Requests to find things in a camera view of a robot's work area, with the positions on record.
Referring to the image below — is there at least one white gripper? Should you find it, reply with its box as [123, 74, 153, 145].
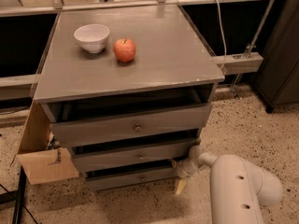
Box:
[169, 158, 201, 195]

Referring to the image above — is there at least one grey bottom drawer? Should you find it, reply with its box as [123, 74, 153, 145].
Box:
[85, 160, 178, 190]

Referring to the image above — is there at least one grey drawer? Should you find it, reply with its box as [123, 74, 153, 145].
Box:
[50, 104, 212, 147]
[85, 160, 178, 190]
[72, 138, 195, 173]

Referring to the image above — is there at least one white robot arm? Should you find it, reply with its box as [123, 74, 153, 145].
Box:
[172, 146, 283, 224]

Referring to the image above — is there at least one grey middle drawer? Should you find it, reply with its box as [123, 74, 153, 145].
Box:
[72, 138, 195, 173]

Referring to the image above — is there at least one grey wooden drawer cabinet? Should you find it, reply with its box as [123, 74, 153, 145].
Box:
[32, 4, 225, 192]

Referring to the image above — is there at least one grey top drawer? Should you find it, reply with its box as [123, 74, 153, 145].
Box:
[50, 104, 212, 147]

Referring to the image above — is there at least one light wooden side panel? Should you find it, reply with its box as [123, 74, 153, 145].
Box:
[16, 104, 79, 185]

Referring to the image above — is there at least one red apple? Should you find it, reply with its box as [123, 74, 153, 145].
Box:
[113, 38, 136, 63]

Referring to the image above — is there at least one dark cabinet at right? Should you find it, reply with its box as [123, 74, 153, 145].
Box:
[254, 0, 299, 113]

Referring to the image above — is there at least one diagonal metal rod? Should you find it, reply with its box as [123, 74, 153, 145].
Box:
[230, 0, 275, 99]

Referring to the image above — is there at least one white ceramic bowl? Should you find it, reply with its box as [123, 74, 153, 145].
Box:
[74, 24, 110, 53]

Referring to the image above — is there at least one black stand leg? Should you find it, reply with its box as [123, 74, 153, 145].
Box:
[0, 168, 26, 224]

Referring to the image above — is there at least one grey hanging cable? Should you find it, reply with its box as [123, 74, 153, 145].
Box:
[202, 0, 228, 73]

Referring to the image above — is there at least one metal frame rail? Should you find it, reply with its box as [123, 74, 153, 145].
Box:
[0, 52, 263, 102]

